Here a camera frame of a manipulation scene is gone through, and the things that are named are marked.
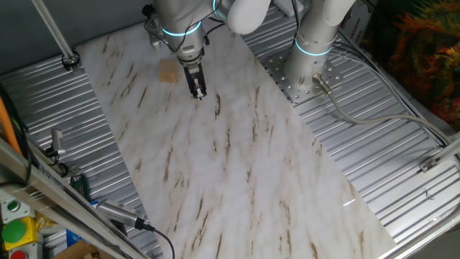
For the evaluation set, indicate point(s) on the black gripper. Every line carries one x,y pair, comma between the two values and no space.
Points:
193,72

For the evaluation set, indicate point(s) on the small wooden block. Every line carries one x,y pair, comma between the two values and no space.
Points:
168,71

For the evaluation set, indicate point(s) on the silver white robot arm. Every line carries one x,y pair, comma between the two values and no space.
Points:
311,61

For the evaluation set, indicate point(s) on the white marble pattern mat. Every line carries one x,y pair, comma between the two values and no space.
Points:
233,162

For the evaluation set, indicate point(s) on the white power strip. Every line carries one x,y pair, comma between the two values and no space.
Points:
282,7

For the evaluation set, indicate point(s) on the black pole foot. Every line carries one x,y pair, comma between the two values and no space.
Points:
70,61

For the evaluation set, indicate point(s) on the green hex key set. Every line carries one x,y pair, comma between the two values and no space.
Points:
79,185

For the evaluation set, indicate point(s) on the white box red print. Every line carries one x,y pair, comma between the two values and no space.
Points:
355,21

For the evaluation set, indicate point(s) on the blue tissue pack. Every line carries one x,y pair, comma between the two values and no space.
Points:
73,238

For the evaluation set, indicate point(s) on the brown cardboard box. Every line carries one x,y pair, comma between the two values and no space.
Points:
75,251

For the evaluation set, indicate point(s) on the white box small green button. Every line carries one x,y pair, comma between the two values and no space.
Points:
14,206

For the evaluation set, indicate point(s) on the colourful orange green cloth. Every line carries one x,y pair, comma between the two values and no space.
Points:
420,54

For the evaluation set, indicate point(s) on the yellow box green push button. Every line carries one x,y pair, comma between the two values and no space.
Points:
14,232

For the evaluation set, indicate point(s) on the grey box red button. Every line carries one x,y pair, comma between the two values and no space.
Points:
18,255

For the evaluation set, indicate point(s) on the short aluminium profile bar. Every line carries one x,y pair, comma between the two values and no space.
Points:
449,150

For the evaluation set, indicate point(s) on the silver wrist bracket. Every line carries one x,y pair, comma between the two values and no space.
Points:
155,36

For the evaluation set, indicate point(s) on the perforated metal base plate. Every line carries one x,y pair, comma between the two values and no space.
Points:
278,72

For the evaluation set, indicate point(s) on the black round wrist camera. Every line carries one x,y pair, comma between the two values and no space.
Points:
148,10

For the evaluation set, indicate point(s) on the silver ribbed camera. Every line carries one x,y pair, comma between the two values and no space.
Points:
116,212

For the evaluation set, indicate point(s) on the small silver camera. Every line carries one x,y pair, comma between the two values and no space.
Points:
57,140

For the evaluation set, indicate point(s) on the metal camera mount clamp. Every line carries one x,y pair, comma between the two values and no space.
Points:
66,170

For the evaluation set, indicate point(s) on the aluminium frame pole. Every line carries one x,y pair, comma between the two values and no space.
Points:
54,30

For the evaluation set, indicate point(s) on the aluminium frame beam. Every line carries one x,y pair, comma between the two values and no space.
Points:
46,196

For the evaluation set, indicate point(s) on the small metal corner bracket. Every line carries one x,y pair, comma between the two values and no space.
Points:
428,165

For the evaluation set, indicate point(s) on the aluminium table edge rail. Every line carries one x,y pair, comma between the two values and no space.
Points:
424,239

